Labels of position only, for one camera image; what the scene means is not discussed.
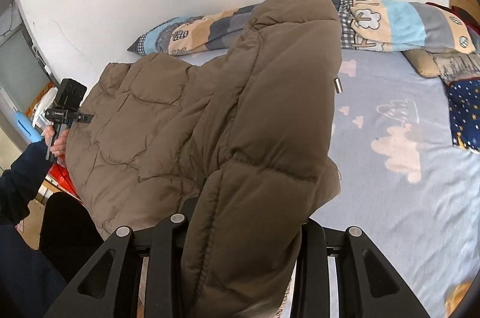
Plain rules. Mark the person's black trouser leg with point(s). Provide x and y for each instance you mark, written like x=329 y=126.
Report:
x=68 y=235

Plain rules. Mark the wooden shelf with clutter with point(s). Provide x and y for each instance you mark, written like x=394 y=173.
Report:
x=28 y=87

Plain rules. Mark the grey patterned pillow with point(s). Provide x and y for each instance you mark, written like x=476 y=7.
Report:
x=455 y=66

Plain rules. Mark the beige small pillow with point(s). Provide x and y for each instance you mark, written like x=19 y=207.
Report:
x=423 y=63

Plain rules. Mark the navy blue patterned pillow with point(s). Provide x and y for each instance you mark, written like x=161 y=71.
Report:
x=464 y=114

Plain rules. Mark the person's left hand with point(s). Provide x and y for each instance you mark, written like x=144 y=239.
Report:
x=56 y=146

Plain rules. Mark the brown puffer jacket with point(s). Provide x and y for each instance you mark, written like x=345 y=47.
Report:
x=247 y=134

